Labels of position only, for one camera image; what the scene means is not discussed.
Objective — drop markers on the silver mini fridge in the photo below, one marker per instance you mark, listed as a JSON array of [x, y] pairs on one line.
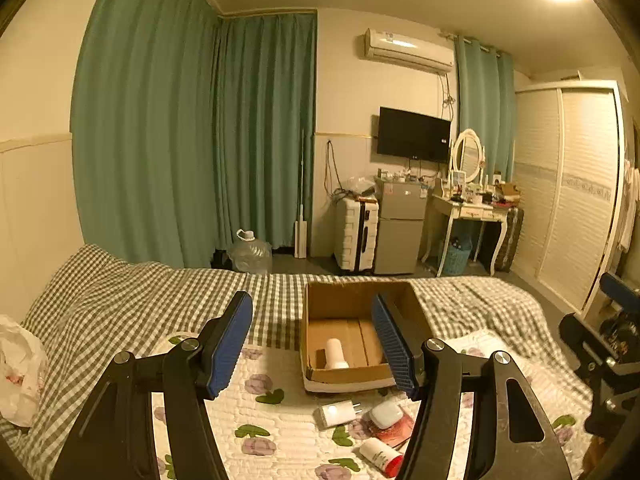
[[400, 235]]

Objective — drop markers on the white louvred wardrobe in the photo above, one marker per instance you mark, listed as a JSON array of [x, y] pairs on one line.
[[575, 185]]

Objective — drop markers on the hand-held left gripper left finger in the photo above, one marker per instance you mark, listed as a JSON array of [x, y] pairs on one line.
[[232, 345]]

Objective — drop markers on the clear plastic bag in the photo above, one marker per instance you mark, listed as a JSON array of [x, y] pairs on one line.
[[360, 186]]

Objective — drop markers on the white flat mop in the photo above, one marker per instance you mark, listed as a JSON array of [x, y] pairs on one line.
[[301, 235]]

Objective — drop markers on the dark bag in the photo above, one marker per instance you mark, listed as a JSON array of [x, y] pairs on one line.
[[220, 260]]

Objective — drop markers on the white dressing table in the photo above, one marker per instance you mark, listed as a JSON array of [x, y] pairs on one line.
[[472, 212]]

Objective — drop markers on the red pink booklet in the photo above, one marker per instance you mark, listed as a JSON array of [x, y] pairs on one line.
[[397, 435]]

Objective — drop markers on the white air conditioner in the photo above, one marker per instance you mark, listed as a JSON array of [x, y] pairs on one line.
[[407, 50]]

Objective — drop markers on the white tube with red cap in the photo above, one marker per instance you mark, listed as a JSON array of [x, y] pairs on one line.
[[377, 455]]

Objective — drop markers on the wide green curtain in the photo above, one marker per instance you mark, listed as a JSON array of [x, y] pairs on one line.
[[145, 135]]

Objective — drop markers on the white hard suitcase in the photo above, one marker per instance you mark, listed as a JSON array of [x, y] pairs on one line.
[[352, 235]]

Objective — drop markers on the white oval vanity mirror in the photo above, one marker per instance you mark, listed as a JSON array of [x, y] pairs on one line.
[[468, 152]]

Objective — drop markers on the brown suitcase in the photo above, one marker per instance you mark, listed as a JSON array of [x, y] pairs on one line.
[[512, 240]]

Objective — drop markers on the floral quilted mat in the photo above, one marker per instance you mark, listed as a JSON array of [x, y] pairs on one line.
[[280, 440]]

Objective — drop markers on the white plastic bottle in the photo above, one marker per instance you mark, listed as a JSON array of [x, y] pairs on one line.
[[336, 352]]

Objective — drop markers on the white plug charger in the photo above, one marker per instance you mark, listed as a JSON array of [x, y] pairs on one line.
[[332, 414]]

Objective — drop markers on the white plastic bag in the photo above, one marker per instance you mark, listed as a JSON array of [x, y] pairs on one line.
[[20, 365]]

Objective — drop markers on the narrow green curtain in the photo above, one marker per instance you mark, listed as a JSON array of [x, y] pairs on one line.
[[485, 105]]

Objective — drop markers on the green corner curtain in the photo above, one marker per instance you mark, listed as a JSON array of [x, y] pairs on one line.
[[265, 135]]

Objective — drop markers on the brown cardboard box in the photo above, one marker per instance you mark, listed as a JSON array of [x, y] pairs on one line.
[[345, 310]]

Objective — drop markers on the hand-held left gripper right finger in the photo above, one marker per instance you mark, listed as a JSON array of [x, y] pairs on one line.
[[395, 350]]

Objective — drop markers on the clear water jug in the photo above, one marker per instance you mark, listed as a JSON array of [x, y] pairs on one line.
[[250, 255]]

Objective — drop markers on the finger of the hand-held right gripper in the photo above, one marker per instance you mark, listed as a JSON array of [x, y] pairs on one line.
[[620, 287], [577, 332]]

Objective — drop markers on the black wall television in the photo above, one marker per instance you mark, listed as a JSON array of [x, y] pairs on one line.
[[412, 135]]

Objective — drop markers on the blue woven basket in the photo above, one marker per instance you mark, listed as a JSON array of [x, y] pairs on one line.
[[455, 257]]

